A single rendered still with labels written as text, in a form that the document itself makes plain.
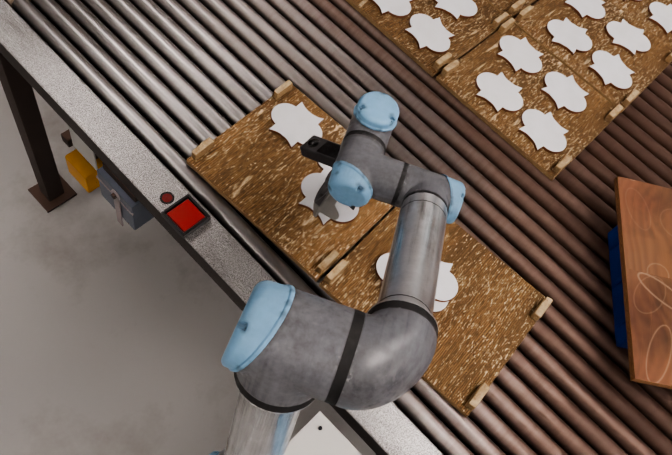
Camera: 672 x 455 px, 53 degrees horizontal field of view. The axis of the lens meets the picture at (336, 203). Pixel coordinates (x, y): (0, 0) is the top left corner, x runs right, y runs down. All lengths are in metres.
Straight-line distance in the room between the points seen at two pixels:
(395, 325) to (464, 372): 0.68
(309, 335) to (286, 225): 0.75
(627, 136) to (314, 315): 1.40
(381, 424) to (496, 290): 0.41
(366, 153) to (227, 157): 0.55
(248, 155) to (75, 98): 0.43
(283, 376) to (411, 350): 0.15
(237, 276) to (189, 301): 0.97
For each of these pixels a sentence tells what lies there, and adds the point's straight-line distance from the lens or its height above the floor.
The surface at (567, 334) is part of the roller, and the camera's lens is 1.65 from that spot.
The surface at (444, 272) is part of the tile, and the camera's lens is 1.50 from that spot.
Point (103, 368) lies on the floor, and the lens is 2.37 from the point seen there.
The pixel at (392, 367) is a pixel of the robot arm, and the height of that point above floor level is 1.53.
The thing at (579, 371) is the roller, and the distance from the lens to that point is 1.63.
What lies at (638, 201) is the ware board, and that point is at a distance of 1.75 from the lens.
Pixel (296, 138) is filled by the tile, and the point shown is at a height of 0.95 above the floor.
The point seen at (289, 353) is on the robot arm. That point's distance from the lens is 0.78.
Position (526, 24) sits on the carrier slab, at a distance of 2.13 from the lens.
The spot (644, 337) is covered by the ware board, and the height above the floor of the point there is 1.04.
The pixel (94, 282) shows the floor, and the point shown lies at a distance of 2.47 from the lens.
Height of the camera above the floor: 2.27
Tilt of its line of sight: 59 degrees down
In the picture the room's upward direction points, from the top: 22 degrees clockwise
